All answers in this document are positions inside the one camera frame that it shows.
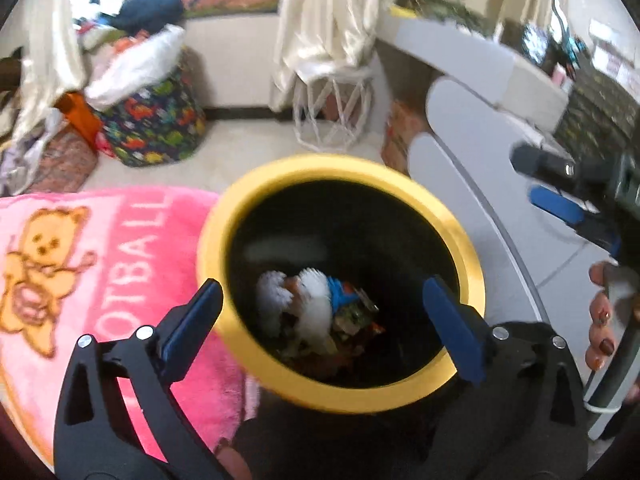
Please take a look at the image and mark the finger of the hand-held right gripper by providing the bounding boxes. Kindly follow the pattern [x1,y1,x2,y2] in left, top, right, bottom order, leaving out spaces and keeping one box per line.
[530,186,621,252]
[510,144,621,186]

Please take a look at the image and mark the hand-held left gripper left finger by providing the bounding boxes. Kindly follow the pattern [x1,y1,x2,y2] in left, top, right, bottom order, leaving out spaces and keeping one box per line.
[52,278,226,480]

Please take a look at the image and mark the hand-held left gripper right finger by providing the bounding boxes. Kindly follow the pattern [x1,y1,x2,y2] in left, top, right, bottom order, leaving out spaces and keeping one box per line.
[422,275,591,480]

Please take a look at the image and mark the black green snack packet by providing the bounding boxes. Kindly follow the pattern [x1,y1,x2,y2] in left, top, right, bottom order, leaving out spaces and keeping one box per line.
[334,299,382,333]

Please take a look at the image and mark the white plastic bag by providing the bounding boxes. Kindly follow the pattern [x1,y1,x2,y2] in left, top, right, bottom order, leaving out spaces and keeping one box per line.
[256,266,334,352]

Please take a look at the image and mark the yellow-rimmed black trash bin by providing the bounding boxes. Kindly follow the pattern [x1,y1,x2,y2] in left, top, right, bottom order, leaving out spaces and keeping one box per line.
[196,154,486,415]

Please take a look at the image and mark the person's right hand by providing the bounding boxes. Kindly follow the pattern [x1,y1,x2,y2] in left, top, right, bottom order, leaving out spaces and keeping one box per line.
[584,261,617,372]

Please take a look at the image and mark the green patterned box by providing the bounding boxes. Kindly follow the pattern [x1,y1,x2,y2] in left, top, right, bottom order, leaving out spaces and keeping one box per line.
[555,67,638,161]

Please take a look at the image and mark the pink printed blanket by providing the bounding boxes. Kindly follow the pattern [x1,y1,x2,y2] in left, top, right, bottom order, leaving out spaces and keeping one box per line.
[0,186,251,466]

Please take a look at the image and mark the white rounded chair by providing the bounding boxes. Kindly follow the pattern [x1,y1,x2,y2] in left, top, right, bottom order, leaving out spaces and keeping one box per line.
[407,76,601,441]

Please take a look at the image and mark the white vanity desk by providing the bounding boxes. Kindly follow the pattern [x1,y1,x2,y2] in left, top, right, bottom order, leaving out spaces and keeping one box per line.
[377,15,571,126]

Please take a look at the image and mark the brown cardboard box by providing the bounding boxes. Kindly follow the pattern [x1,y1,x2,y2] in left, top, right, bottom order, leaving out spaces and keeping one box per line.
[381,100,428,173]

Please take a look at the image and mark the white framed mirror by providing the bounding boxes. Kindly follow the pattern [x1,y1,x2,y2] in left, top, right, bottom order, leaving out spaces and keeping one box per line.
[544,0,581,56]

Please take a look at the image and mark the dark green box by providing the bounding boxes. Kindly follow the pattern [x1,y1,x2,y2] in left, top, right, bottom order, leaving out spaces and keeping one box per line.
[397,0,496,36]

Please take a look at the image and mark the dinosaur print laundry basket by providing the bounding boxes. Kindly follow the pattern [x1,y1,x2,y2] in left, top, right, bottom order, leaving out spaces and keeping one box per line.
[97,50,207,168]

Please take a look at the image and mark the floral fabric bag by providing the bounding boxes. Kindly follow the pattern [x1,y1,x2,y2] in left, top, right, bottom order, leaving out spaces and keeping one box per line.
[30,127,98,193]

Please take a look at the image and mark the orange bag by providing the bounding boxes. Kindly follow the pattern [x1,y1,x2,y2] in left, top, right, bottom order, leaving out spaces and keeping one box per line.
[54,91,101,153]

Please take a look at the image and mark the grey purple garment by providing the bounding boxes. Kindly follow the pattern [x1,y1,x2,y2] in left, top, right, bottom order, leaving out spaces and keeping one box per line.
[0,110,56,196]

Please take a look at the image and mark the wide cream curtain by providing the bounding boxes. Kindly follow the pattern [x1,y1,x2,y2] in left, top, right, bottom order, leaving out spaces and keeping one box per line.
[272,0,383,111]

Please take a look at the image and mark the large white bag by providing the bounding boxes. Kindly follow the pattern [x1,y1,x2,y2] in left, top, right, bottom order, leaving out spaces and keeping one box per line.
[84,25,187,111]

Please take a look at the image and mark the heap of dark jackets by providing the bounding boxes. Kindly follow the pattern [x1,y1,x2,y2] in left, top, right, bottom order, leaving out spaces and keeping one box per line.
[100,0,183,36]

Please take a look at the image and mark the narrow cream curtain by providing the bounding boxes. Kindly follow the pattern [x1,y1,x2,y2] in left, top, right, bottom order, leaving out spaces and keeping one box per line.
[10,0,88,146]

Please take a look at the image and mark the white wire stool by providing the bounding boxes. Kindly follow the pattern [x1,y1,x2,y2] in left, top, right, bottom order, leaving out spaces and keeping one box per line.
[292,67,376,153]

